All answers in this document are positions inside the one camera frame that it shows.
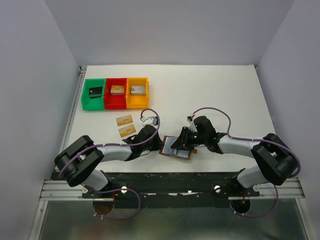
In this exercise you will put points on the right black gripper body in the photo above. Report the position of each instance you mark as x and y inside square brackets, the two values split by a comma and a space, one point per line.
[185, 136]

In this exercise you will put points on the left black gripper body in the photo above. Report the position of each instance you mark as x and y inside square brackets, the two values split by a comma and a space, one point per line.
[152, 139]

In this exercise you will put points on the brown leather card holder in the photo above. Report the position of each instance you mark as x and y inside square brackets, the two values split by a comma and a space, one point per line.
[181, 154]

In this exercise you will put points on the gold card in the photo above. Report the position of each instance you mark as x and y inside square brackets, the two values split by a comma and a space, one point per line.
[127, 130]
[124, 120]
[117, 90]

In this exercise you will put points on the silver card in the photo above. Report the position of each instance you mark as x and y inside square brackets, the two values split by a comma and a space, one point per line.
[168, 141]
[138, 90]

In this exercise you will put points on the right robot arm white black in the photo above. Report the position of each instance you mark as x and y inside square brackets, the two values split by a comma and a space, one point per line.
[274, 163]

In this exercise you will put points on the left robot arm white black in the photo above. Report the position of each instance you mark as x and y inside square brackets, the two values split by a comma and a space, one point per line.
[77, 162]

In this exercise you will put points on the silver card in yellow bin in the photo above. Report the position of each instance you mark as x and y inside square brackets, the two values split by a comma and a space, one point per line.
[138, 90]

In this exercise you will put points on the gold card in red bin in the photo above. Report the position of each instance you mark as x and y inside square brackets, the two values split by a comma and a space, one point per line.
[117, 90]

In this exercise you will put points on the black card in green bin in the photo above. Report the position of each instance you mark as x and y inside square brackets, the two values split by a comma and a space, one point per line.
[95, 92]

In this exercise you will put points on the yellow plastic bin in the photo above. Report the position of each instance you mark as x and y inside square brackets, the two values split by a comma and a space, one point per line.
[137, 101]

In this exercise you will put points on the red plastic bin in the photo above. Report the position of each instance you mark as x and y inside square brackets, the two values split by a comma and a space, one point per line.
[118, 101]

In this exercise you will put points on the green plastic bin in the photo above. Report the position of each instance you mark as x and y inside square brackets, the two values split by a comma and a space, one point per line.
[89, 104]

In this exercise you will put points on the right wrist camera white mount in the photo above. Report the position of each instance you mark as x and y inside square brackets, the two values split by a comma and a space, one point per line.
[190, 119]

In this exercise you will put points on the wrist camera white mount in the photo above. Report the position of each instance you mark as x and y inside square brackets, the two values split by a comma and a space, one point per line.
[190, 119]
[150, 121]

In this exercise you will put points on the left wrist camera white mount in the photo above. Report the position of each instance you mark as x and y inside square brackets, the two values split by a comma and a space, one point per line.
[150, 121]

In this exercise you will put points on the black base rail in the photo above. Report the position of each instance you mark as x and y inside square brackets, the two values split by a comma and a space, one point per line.
[172, 190]

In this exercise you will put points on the left aluminium side rail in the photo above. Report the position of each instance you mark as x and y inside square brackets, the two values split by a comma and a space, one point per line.
[73, 108]

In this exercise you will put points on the front aluminium frame rail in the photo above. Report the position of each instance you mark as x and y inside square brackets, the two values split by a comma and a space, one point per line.
[53, 190]

